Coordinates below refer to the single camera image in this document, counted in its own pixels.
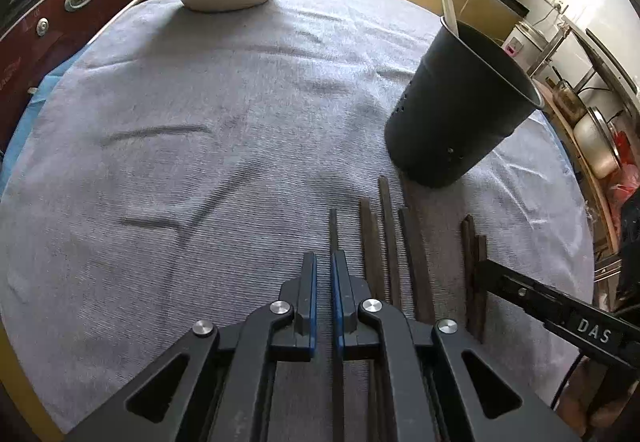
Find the black utensil holder cup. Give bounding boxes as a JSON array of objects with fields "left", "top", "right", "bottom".
[{"left": 384, "top": 16, "right": 546, "bottom": 189}]

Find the grey tablecloth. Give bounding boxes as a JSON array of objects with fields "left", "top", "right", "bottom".
[{"left": 0, "top": 0, "right": 596, "bottom": 442}]

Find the blue cloth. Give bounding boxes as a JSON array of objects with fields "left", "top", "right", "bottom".
[{"left": 0, "top": 49, "right": 93, "bottom": 183}]

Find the black cable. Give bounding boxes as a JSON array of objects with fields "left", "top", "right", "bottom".
[{"left": 550, "top": 353, "right": 586, "bottom": 412}]

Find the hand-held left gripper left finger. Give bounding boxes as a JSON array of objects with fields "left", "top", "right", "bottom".
[{"left": 65, "top": 252, "right": 321, "bottom": 442}]

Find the metal kettle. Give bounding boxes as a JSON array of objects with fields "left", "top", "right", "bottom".
[{"left": 549, "top": 76, "right": 582, "bottom": 115}]

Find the steel pot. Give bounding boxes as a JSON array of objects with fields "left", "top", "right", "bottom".
[{"left": 574, "top": 106, "right": 624, "bottom": 179}]

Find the red oven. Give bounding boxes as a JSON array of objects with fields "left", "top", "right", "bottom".
[{"left": 0, "top": 0, "right": 149, "bottom": 137}]

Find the metal storage rack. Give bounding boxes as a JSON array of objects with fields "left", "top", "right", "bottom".
[{"left": 530, "top": 16, "right": 640, "bottom": 273}]

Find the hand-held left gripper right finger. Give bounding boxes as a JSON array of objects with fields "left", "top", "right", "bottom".
[{"left": 331, "top": 251, "right": 583, "bottom": 442}]

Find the red plastic bag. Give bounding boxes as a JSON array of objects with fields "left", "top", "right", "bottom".
[{"left": 606, "top": 131, "right": 640, "bottom": 205}]

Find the yellow cabinet door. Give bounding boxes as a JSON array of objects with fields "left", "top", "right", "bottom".
[{"left": 0, "top": 317, "right": 65, "bottom": 442}]

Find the white rice cooker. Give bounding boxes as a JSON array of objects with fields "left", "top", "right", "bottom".
[{"left": 502, "top": 19, "right": 544, "bottom": 73}]

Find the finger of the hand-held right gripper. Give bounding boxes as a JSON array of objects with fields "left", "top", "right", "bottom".
[{"left": 475, "top": 260, "right": 596, "bottom": 329}]

